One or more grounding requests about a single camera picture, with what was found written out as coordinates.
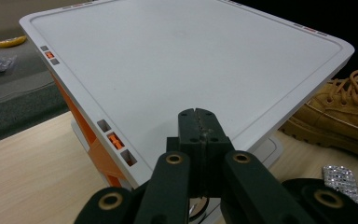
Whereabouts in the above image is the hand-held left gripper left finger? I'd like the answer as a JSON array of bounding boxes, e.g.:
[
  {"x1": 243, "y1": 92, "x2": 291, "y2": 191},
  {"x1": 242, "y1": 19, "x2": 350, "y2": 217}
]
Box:
[{"x1": 133, "y1": 107, "x2": 205, "y2": 224}]

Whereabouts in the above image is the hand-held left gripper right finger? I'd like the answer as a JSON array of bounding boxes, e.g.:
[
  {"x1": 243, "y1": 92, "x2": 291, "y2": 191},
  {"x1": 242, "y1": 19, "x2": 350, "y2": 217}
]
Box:
[{"x1": 195, "y1": 107, "x2": 315, "y2": 224}]

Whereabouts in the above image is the black sandal with rhinestone strap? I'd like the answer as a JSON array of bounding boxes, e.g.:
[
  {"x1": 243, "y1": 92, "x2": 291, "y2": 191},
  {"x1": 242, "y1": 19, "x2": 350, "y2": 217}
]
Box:
[
  {"x1": 282, "y1": 163, "x2": 358, "y2": 204},
  {"x1": 187, "y1": 195, "x2": 211, "y2": 222}
]

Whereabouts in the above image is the tan suede lace-up boot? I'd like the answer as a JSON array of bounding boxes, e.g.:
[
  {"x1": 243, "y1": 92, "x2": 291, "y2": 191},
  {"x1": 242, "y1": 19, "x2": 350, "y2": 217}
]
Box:
[{"x1": 278, "y1": 66, "x2": 358, "y2": 174}]

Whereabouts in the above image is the white two-tier shoe rack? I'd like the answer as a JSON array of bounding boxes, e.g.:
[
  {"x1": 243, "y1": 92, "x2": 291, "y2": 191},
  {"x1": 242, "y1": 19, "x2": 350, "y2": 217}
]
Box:
[{"x1": 18, "y1": 0, "x2": 355, "y2": 218}]

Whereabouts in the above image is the yellow object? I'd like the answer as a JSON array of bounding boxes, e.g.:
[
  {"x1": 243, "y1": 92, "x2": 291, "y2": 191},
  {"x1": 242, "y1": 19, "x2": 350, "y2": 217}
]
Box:
[{"x1": 0, "y1": 35, "x2": 28, "y2": 49}]

